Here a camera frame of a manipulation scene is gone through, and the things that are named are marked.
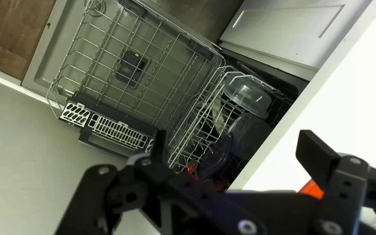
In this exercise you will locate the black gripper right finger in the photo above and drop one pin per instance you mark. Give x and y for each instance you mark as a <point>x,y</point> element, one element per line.
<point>349,187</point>

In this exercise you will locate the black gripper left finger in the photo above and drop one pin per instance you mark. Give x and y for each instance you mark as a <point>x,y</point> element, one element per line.
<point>110,196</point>

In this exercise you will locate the grey dishwasher door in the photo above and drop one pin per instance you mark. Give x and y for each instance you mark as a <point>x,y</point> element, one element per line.
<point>45,60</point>

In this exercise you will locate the grey cutlery basket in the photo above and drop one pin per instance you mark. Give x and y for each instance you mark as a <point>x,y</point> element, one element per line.
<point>110,128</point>

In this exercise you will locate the orange plastic item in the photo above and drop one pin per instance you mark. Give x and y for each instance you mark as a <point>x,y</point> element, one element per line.
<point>192,167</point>

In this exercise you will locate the dark purple plastic container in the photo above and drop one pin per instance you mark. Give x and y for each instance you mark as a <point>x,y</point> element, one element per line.
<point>244,139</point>

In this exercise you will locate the clear lidded plastic container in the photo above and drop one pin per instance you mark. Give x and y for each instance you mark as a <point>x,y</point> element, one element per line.
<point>247,95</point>

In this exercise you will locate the white baseboard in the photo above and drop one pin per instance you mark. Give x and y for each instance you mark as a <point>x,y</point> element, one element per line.
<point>5,80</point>

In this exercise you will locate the white lower cabinet door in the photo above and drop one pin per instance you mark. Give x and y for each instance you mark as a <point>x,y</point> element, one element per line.
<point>283,30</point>

